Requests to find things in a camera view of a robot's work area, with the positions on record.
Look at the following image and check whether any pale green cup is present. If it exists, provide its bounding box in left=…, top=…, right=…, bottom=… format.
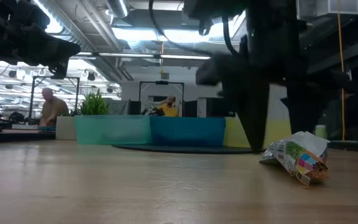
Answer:
left=314, top=124, right=328, bottom=139

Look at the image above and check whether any black box monitor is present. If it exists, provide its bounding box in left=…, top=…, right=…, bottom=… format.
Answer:
left=206, top=98, right=235, bottom=118

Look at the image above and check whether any grey cloth cover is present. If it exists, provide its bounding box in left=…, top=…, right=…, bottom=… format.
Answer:
left=106, top=98, right=131, bottom=116

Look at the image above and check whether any long ceiling light strip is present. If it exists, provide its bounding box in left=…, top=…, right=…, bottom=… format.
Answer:
left=70, top=51, right=213, bottom=62

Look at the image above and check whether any black background stand frame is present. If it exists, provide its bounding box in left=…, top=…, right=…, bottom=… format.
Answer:
left=28, top=75, right=80, bottom=125

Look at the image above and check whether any background table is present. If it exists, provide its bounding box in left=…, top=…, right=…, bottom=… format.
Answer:
left=0, top=127, right=57, bottom=144

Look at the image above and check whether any person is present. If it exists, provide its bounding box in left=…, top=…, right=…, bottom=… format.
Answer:
left=155, top=95, right=180, bottom=118
left=39, top=87, right=70, bottom=128

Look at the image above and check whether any yellow translucent plastic bin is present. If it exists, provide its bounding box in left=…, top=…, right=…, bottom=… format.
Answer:
left=223, top=116, right=292, bottom=149

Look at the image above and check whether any blue plastic bin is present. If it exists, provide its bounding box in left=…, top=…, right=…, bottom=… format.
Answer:
left=149, top=116, right=227, bottom=148

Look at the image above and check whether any colourful squares granola bar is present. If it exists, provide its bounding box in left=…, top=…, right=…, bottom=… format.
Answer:
left=259, top=130, right=331, bottom=187

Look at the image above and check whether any black frame with camera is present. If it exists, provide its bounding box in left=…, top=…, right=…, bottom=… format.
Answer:
left=139, top=80, right=185, bottom=118

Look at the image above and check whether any teal translucent plastic bin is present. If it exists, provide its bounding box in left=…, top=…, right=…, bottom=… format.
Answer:
left=74, top=114, right=152, bottom=145

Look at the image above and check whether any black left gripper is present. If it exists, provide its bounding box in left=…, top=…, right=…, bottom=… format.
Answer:
left=0, top=0, right=82, bottom=80

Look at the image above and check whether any white ceiling unit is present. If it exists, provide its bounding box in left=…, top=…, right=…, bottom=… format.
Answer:
left=296, top=0, right=358, bottom=19

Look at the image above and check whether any yellow hanging cable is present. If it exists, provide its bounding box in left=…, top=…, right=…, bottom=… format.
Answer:
left=336, top=0, right=346, bottom=141

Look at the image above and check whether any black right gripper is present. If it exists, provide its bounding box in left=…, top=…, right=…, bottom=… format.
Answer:
left=196, top=33, right=351, bottom=154

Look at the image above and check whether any green potted plant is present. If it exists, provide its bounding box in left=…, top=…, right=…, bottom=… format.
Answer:
left=78, top=89, right=110, bottom=116

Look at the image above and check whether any dark small monitor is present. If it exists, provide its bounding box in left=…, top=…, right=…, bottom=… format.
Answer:
left=129, top=100, right=142, bottom=116

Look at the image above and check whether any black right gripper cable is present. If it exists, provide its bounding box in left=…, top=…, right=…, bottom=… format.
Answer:
left=149, top=0, right=241, bottom=57

